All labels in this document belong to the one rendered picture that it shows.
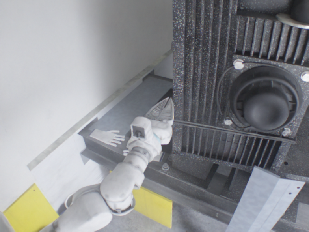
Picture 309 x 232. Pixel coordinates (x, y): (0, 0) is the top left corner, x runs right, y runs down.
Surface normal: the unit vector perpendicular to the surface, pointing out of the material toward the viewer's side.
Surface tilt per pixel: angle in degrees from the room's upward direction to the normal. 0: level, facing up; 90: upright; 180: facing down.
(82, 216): 26
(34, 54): 90
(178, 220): 0
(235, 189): 0
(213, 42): 90
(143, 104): 0
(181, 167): 90
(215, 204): 90
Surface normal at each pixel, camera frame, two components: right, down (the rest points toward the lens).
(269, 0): -0.35, 0.58
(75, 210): -0.41, -0.60
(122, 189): 0.10, -0.74
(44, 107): 0.86, 0.28
